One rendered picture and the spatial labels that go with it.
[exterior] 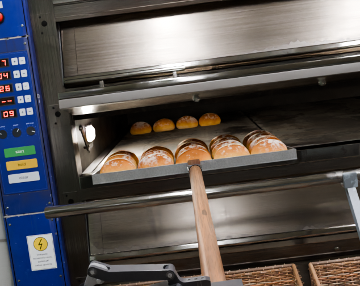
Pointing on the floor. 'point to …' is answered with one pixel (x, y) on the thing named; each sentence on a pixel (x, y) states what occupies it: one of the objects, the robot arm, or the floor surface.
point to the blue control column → (10, 31)
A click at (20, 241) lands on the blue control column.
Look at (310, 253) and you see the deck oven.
